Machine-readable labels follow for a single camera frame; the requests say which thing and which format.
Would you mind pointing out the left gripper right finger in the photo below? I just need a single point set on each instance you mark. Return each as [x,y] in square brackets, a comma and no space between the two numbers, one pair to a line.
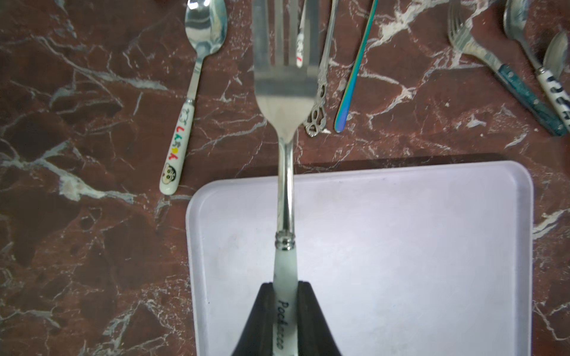
[314,334]

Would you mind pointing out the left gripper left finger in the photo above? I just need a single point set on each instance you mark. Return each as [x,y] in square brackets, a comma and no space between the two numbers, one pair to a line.
[257,335]

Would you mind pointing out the ornate silver fork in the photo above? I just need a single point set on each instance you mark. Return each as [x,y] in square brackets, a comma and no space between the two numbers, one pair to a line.
[316,123]

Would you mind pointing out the rainbow iridescent spoon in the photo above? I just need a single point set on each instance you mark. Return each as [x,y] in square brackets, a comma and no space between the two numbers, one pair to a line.
[344,108]

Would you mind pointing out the white Pochacco handle fork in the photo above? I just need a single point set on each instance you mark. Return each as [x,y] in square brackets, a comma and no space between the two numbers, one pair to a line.
[285,95]

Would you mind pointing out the cartoon handle spoon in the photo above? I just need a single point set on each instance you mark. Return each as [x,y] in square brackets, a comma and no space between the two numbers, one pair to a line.
[206,30]

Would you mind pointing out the cow pattern handle spoon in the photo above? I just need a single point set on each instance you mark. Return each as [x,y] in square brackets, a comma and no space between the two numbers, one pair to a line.
[514,20]

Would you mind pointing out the lilac placemat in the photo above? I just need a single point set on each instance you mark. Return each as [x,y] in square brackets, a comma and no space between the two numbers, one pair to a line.
[433,260]

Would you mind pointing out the green handle fork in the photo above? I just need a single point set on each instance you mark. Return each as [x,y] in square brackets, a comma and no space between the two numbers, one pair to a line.
[460,37]

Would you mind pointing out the white Pochacco handle spoon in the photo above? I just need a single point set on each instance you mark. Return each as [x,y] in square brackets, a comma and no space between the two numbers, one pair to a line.
[556,55]

